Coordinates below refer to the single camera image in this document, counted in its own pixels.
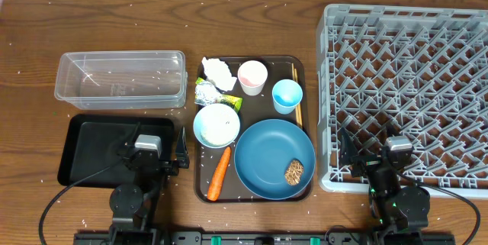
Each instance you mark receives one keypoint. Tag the white napkin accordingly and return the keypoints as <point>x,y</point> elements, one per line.
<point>219,74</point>

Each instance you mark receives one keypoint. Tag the clear plastic bin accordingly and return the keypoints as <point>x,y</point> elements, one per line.
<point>115,80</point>

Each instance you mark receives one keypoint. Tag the green foil snack wrapper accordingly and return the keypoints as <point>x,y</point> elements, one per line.
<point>207,94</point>

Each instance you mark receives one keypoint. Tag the blue plate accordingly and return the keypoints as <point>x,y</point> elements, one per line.
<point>264,153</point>

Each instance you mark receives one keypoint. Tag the brown patterned food piece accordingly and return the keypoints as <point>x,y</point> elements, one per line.
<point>294,172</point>

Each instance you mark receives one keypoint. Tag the pink and white cup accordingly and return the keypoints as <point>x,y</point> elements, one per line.
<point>252,76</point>

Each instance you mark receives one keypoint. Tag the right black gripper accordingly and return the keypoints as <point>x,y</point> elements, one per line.
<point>349,156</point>

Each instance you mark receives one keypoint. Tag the grey dishwasher rack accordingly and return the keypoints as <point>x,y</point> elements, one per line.
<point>420,70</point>

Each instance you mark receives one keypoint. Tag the light blue rice bowl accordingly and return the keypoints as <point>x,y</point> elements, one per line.
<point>216,126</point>

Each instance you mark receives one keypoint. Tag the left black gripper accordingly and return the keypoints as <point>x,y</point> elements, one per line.
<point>161,165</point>

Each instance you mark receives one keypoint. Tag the brown serving tray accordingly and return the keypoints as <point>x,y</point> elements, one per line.
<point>258,108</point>

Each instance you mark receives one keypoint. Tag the black plastic tray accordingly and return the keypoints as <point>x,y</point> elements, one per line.
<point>93,142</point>

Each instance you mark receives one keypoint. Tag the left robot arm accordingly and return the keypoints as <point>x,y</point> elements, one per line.
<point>134,204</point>

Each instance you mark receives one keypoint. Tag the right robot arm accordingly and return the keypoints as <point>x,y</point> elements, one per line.
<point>403,211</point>

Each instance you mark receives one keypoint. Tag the orange carrot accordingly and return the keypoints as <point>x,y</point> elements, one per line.
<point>215,187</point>

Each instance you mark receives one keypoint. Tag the wooden chopstick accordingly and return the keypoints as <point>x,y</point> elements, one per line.
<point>298,108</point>
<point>292,67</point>

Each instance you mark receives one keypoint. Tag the light blue cup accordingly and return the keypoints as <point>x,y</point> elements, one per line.
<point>286,95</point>

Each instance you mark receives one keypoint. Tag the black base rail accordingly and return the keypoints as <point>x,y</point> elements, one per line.
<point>197,238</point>

